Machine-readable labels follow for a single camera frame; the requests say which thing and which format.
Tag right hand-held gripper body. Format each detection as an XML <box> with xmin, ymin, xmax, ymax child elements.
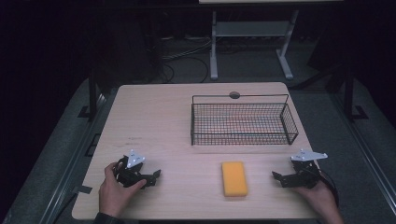
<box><xmin>288</xmin><ymin>148</ymin><xmax>329</xmax><ymax>189</ymax></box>

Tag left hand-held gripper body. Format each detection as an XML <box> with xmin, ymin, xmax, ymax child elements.
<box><xmin>112</xmin><ymin>148</ymin><xmax>149</xmax><ymax>189</ymax></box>

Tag yellow sponge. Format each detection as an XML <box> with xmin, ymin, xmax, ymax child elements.
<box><xmin>220</xmin><ymin>161</ymin><xmax>249</xmax><ymax>198</ymax></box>

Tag black wire basket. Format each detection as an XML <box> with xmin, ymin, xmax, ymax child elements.
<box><xmin>190</xmin><ymin>93</ymin><xmax>300</xmax><ymax>147</ymax></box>

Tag person's right hand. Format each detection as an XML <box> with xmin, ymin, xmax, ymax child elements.
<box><xmin>292</xmin><ymin>174</ymin><xmax>345</xmax><ymax>224</ymax></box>

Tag person's left hand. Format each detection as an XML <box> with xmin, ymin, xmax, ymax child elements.
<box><xmin>98</xmin><ymin>161</ymin><xmax>148</xmax><ymax>219</ymax></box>

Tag dark sleeve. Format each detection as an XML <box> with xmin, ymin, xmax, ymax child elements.
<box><xmin>92</xmin><ymin>212</ymin><xmax>126</xmax><ymax>224</ymax></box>

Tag grey tape strip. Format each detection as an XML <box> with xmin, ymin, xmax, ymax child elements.
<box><xmin>72</xmin><ymin>185</ymin><xmax>93</xmax><ymax>195</ymax></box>

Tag white metal stand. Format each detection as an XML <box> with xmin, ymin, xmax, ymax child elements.
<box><xmin>209</xmin><ymin>8</ymin><xmax>301</xmax><ymax>81</ymax></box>

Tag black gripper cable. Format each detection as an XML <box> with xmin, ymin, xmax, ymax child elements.
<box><xmin>318</xmin><ymin>168</ymin><xmax>341</xmax><ymax>208</ymax></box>

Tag black metal post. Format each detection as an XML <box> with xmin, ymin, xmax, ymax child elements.
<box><xmin>342</xmin><ymin>66</ymin><xmax>369</xmax><ymax>122</ymax></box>
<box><xmin>78</xmin><ymin>66</ymin><xmax>102</xmax><ymax>122</ymax></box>

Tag floor cables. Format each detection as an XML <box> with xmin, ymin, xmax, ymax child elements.
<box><xmin>157</xmin><ymin>35</ymin><xmax>214</xmax><ymax>84</ymax></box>

